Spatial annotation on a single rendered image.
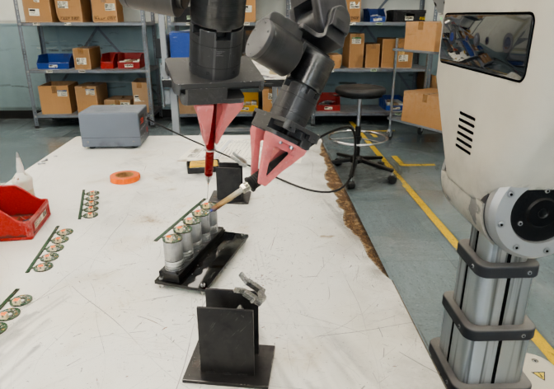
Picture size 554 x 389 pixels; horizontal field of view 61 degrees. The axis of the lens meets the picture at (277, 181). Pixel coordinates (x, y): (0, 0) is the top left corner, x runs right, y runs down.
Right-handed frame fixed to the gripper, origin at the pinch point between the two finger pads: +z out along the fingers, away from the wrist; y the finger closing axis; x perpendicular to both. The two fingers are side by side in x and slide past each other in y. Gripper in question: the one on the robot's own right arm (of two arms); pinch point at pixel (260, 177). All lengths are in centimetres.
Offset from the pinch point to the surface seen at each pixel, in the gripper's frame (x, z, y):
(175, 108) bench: 54, -1, -197
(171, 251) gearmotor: -11.2, 12.5, 6.2
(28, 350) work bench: -23.5, 25.2, 10.9
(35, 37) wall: -3, -2, -514
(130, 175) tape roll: -5.5, 13.3, -37.4
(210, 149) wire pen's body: -11.3, -1.2, 4.5
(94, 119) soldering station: -10, 8, -67
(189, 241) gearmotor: -8.4, 11.1, 4.3
